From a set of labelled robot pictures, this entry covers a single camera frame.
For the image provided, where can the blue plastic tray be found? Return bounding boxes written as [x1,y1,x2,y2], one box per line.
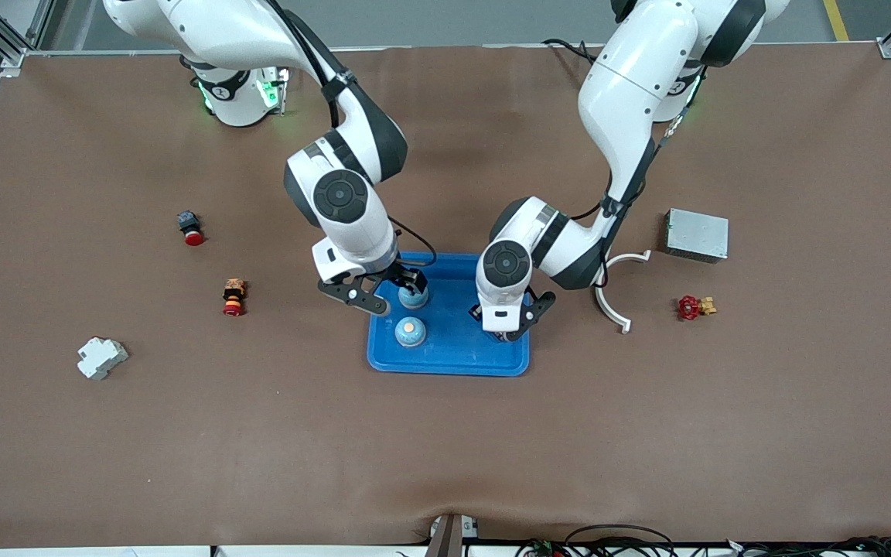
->
[367,252,531,378]

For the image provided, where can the white curved pipe clamp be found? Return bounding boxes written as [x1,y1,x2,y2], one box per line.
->
[594,249,653,335]

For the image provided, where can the brass valve with red handwheel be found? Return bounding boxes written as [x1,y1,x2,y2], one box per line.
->
[676,295,719,322]

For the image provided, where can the black and red emergency button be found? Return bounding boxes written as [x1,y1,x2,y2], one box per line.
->
[176,210,206,248]

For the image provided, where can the silver metal power supply box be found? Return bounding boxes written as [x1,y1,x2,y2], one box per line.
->
[664,208,730,265]

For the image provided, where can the white circuit breaker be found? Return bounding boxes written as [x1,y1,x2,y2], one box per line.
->
[77,337,130,381]

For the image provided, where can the red yellow push button switch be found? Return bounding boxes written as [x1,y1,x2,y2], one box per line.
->
[222,278,248,318]

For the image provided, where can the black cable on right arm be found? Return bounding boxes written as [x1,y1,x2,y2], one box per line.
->
[260,0,438,268]

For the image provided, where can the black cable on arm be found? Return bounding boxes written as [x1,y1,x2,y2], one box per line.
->
[569,66,709,291]
[260,0,438,268]

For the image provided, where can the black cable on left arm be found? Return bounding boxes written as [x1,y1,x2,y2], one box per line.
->
[569,66,709,291]

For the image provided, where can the metal bracket at table edge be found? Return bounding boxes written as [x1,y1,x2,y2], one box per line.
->
[424,514,481,557]

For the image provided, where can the black cable loop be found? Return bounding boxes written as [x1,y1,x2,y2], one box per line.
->
[564,524,676,557]

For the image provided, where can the black cable at arm base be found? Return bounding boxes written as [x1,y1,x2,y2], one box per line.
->
[542,39,598,65]

